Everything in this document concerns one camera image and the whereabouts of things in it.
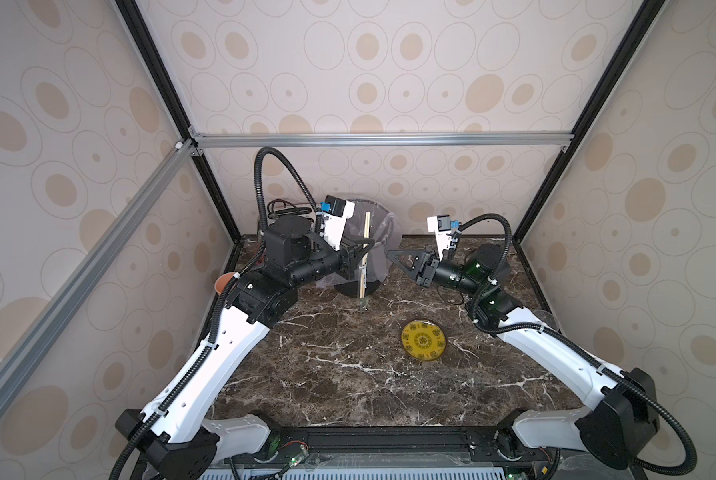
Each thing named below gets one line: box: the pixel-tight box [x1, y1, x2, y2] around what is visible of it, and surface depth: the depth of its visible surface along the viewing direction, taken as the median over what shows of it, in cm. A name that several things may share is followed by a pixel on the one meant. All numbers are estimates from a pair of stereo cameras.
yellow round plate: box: [401, 319, 447, 361], surface depth 94 cm
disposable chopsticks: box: [359, 211, 371, 299], surface depth 61 cm
